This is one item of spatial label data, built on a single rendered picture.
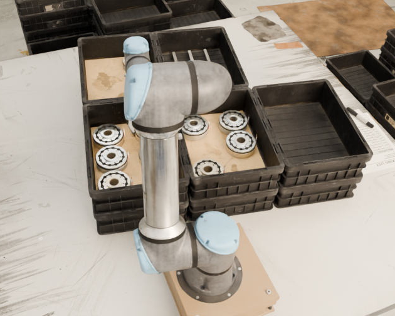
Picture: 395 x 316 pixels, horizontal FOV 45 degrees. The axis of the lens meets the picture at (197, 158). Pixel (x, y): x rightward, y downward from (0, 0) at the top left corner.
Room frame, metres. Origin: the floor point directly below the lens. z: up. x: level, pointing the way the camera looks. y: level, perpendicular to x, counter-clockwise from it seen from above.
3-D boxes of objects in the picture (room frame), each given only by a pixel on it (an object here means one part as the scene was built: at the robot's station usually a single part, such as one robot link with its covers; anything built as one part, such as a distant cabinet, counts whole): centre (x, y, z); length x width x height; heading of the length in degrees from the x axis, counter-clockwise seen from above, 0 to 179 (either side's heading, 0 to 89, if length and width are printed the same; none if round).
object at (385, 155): (1.36, -0.65, 0.70); 0.33 x 0.23 x 0.01; 25
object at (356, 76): (2.25, -0.93, 0.26); 0.40 x 0.30 x 0.23; 25
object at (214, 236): (0.68, -0.05, 0.97); 0.13 x 0.12 x 0.14; 104
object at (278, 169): (1.14, -0.08, 0.92); 0.40 x 0.30 x 0.02; 14
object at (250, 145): (1.15, -0.15, 0.86); 0.10 x 0.10 x 0.01
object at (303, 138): (1.21, -0.37, 0.87); 0.40 x 0.30 x 0.11; 14
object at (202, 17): (2.61, 0.06, 0.31); 0.40 x 0.30 x 0.34; 115
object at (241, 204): (1.14, -0.08, 0.76); 0.40 x 0.30 x 0.12; 14
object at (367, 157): (1.21, -0.37, 0.92); 0.40 x 0.30 x 0.02; 14
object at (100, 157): (1.05, 0.28, 0.86); 0.10 x 0.10 x 0.01
